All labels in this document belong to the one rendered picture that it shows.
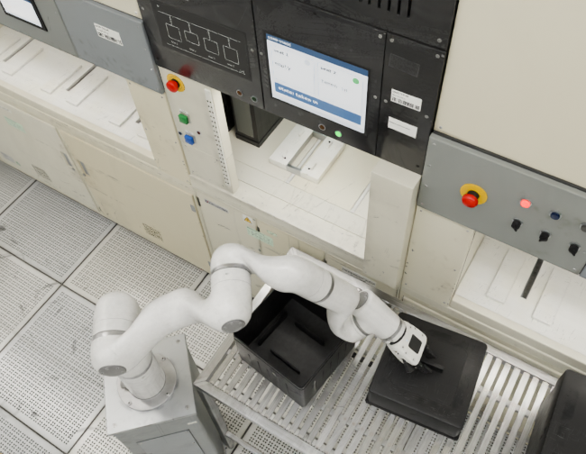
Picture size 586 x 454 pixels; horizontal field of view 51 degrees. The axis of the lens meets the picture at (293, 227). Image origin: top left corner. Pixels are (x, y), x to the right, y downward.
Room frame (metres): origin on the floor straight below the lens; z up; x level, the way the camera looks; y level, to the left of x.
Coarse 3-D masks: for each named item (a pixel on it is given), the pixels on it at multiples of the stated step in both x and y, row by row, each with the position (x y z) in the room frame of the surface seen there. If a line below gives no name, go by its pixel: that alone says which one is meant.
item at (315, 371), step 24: (264, 312) 0.90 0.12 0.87; (288, 312) 0.94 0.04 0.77; (312, 312) 0.94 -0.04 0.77; (240, 336) 0.82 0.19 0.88; (264, 336) 0.85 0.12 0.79; (288, 336) 0.86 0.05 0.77; (312, 336) 0.84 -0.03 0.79; (336, 336) 0.84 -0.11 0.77; (264, 360) 0.71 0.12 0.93; (288, 360) 0.77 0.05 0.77; (312, 360) 0.76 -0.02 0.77; (336, 360) 0.73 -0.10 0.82; (288, 384) 0.65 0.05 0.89; (312, 384) 0.65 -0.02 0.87
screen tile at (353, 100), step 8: (320, 64) 1.16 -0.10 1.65; (320, 72) 1.16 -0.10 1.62; (328, 72) 1.14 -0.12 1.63; (336, 72) 1.13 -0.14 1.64; (344, 72) 1.12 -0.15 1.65; (336, 80) 1.13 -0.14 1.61; (344, 80) 1.12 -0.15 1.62; (360, 80) 1.09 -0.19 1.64; (320, 88) 1.16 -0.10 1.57; (328, 88) 1.14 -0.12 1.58; (352, 88) 1.10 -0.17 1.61; (360, 88) 1.09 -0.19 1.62; (328, 96) 1.14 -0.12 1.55; (336, 96) 1.13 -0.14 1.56; (344, 96) 1.12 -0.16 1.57; (352, 96) 1.10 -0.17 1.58; (360, 96) 1.09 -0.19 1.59; (344, 104) 1.11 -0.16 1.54; (352, 104) 1.10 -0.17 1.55; (360, 104) 1.09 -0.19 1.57
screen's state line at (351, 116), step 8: (280, 88) 1.23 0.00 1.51; (288, 88) 1.21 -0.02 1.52; (296, 96) 1.20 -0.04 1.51; (304, 96) 1.18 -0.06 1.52; (312, 96) 1.17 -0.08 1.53; (312, 104) 1.17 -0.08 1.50; (320, 104) 1.16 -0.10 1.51; (328, 104) 1.14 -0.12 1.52; (328, 112) 1.14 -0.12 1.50; (336, 112) 1.13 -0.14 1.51; (344, 112) 1.11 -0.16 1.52; (352, 120) 1.10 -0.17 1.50; (360, 120) 1.09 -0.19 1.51
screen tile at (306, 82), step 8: (272, 48) 1.24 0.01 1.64; (280, 48) 1.22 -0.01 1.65; (272, 56) 1.24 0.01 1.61; (280, 56) 1.22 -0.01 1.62; (288, 56) 1.21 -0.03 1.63; (296, 56) 1.20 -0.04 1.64; (288, 64) 1.21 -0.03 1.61; (296, 64) 1.20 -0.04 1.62; (312, 64) 1.17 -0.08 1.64; (280, 72) 1.22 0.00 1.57; (288, 72) 1.21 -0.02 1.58; (304, 72) 1.18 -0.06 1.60; (312, 72) 1.17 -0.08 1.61; (288, 80) 1.21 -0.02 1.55; (296, 80) 1.20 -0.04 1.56; (304, 80) 1.18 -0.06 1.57; (312, 80) 1.17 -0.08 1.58; (304, 88) 1.18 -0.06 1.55; (312, 88) 1.17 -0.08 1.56
